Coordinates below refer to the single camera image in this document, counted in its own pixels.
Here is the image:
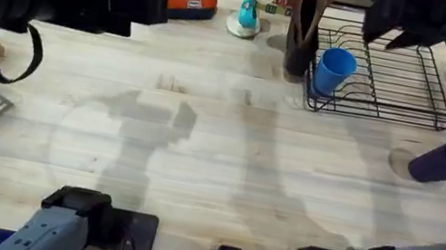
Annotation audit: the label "teal cup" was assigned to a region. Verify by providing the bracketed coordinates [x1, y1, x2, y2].
[236, 0, 263, 32]

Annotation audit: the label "wooden toy blocks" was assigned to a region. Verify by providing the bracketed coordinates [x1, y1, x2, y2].
[264, 0, 296, 19]

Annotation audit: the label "brown wooden spoon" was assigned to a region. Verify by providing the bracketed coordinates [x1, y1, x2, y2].
[267, 0, 315, 45]
[302, 0, 347, 55]

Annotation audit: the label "blue plastic cup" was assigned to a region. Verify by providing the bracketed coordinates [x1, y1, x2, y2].
[307, 43, 361, 102]

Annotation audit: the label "black wire dish rack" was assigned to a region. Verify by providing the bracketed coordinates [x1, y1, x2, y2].
[297, 8, 446, 136]

